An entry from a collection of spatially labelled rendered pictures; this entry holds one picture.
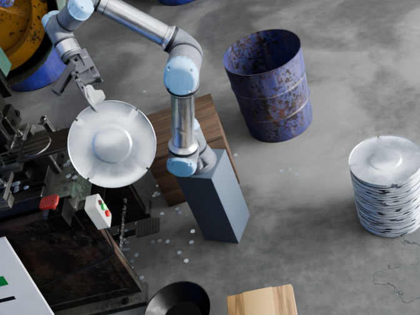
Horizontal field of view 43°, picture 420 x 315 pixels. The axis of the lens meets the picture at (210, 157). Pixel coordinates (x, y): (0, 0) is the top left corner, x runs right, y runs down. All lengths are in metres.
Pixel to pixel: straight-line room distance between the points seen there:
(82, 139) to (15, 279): 0.84
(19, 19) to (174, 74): 0.86
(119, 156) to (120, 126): 0.10
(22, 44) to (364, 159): 1.51
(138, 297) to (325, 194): 1.01
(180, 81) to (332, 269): 1.08
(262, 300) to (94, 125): 0.84
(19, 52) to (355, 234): 1.66
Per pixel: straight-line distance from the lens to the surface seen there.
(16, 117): 2.23
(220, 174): 2.29
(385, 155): 2.29
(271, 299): 1.93
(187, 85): 1.79
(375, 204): 2.29
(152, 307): 2.43
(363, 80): 3.26
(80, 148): 1.80
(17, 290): 2.46
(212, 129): 2.62
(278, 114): 2.83
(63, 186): 2.23
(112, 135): 1.78
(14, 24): 2.41
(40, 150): 2.23
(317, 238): 2.47
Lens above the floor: 1.94
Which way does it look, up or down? 40 degrees down
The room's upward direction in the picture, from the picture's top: 22 degrees counter-clockwise
